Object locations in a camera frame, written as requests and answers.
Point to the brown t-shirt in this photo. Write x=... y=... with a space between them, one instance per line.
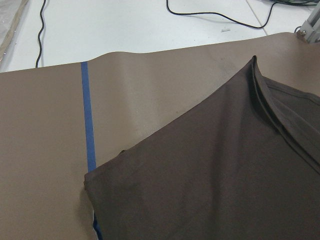
x=244 y=164

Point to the long blue tape strip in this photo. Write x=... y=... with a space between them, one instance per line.
x=88 y=119

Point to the clear plastic bag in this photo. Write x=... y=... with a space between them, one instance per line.
x=11 y=13

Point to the aluminium frame post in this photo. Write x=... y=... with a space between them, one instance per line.
x=310 y=29

